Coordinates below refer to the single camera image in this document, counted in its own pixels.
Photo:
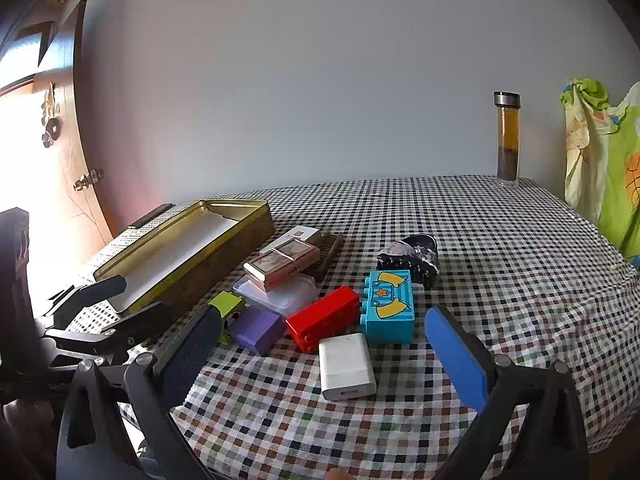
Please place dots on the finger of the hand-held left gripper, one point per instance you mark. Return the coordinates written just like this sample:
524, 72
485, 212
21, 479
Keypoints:
140, 322
100, 290

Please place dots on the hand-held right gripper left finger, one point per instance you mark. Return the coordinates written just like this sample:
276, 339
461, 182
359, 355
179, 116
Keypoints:
192, 352

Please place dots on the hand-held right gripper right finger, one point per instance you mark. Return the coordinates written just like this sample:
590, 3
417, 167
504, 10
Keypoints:
455, 360

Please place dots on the green block with football print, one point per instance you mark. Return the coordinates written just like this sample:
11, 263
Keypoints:
225, 302

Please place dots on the purple block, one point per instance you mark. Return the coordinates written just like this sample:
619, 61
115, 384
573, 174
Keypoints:
257, 330

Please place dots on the blue printed toy block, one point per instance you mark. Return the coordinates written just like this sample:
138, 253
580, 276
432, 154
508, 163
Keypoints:
387, 310

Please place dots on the gold tin box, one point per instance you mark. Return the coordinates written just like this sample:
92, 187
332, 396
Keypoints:
215, 255

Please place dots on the white charger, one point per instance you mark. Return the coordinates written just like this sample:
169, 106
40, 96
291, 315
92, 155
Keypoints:
345, 365

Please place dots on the black hair claw clip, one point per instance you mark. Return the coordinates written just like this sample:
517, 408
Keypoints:
410, 257

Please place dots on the red toy block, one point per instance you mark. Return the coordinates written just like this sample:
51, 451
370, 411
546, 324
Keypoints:
322, 320

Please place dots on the white box with red label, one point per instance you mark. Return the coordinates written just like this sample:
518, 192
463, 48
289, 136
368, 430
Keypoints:
300, 234

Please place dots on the brown wooden comb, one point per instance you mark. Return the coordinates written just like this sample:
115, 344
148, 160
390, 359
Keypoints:
330, 247

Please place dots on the checked tablecloth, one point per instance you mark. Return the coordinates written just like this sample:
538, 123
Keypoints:
500, 285

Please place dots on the black phone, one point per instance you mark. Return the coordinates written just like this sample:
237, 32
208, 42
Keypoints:
150, 216

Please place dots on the brass door knob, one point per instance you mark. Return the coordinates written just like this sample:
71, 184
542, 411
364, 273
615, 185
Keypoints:
87, 180

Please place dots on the wooden door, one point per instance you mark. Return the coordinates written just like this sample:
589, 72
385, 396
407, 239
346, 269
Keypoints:
65, 160

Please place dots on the glass tea bottle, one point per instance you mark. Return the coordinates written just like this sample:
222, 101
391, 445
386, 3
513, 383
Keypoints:
507, 140

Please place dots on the green printed cloth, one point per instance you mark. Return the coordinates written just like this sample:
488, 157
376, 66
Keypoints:
610, 180

